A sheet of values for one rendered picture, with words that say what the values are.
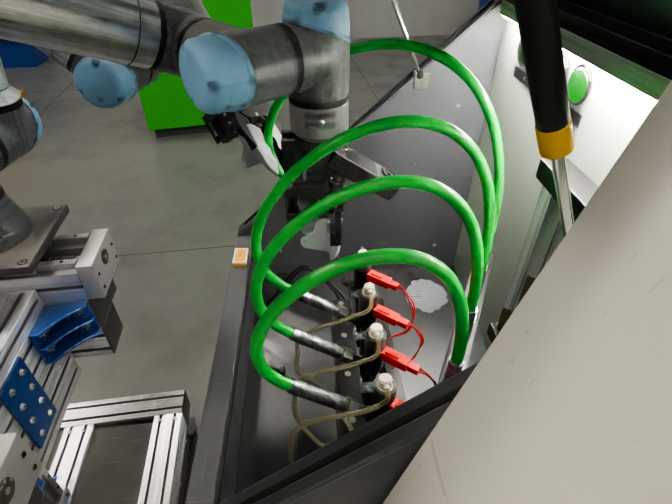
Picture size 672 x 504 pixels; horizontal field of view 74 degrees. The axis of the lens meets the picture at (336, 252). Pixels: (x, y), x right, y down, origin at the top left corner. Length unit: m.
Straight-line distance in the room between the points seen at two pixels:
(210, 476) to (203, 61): 0.52
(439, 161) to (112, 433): 1.33
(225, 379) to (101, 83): 0.49
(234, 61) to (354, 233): 0.67
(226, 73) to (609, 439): 0.41
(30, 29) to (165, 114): 3.54
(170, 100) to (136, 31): 3.47
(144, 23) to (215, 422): 0.54
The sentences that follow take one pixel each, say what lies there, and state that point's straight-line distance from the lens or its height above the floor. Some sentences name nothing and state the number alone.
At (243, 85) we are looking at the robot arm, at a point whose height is 1.43.
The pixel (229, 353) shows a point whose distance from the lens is 0.82.
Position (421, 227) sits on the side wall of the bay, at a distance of 1.09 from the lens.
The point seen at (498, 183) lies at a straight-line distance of 0.69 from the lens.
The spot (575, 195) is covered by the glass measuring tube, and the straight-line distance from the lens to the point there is 0.62.
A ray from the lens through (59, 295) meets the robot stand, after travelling 1.10.
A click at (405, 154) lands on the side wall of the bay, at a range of 0.98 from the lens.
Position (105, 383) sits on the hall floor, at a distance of 2.15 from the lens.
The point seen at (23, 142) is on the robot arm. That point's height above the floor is 1.19.
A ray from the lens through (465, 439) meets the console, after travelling 0.37.
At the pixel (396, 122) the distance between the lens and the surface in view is 0.51.
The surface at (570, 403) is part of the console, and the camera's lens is 0.27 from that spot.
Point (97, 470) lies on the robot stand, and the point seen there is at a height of 0.21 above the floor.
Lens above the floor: 1.57
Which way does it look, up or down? 38 degrees down
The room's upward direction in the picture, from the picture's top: straight up
